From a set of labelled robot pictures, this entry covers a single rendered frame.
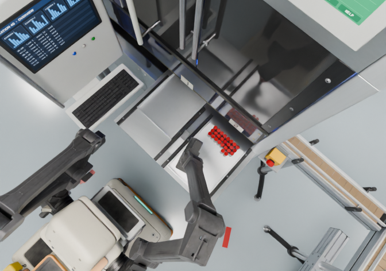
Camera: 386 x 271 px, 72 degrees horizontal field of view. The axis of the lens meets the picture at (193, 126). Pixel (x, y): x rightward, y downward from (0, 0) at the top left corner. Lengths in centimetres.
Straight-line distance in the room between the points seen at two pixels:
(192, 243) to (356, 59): 57
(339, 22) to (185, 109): 105
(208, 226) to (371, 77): 51
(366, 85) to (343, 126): 214
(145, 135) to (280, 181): 139
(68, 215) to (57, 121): 170
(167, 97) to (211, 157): 42
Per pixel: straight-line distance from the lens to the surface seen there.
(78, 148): 96
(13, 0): 116
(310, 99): 83
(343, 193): 161
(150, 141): 146
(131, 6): 112
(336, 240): 204
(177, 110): 150
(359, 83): 70
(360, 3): 56
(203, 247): 75
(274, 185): 245
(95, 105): 164
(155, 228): 204
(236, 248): 238
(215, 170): 144
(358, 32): 59
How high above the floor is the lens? 231
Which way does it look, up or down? 75 degrees down
